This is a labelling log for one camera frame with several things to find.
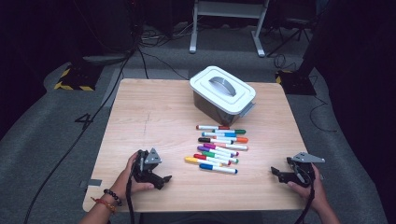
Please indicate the row of coloured markers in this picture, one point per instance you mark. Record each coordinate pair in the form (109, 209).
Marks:
(218, 146)

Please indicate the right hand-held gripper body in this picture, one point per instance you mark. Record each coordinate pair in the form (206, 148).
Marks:
(303, 171)

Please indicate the person's left hand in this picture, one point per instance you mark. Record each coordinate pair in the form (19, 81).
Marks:
(124, 185)

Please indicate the person's right hand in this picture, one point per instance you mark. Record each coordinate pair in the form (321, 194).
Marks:
(316, 194)

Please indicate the black yellow striped stand base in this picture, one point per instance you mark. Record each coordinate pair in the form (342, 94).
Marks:
(295, 84)
(77, 77)

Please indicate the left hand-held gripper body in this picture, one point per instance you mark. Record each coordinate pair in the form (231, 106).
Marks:
(146, 174)

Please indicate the black tripod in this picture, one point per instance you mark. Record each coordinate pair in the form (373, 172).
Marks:
(299, 30)

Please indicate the white desk frame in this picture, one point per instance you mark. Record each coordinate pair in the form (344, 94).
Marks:
(229, 9)

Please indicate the transparent grey storage box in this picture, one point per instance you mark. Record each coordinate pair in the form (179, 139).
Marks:
(211, 110)

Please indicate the grey round stand base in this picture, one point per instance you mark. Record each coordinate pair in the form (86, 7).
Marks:
(102, 59)

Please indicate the grey tape piece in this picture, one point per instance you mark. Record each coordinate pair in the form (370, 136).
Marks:
(95, 182)

